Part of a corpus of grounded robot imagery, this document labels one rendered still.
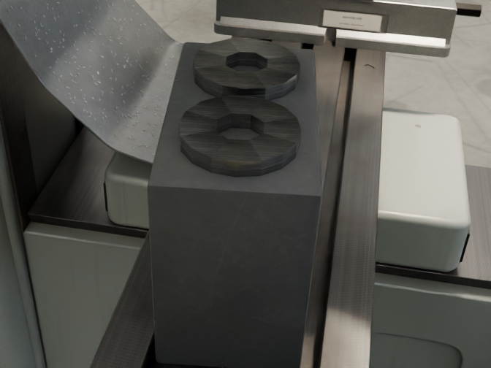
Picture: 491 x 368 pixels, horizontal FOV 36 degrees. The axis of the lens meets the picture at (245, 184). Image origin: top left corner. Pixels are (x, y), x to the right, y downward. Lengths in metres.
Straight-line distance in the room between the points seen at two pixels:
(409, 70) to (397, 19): 2.03
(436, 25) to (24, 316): 0.76
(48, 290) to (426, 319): 0.56
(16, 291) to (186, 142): 0.70
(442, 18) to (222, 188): 0.67
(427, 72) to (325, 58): 2.08
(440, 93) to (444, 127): 1.84
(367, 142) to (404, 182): 0.15
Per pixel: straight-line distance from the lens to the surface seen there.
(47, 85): 0.96
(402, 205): 1.00
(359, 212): 0.80
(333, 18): 1.12
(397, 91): 2.98
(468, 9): 1.18
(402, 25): 1.13
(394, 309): 1.08
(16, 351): 1.26
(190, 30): 3.33
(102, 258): 1.11
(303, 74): 0.65
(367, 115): 0.97
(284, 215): 0.52
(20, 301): 1.21
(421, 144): 1.13
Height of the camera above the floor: 1.43
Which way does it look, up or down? 37 degrees down
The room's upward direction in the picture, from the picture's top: 3 degrees clockwise
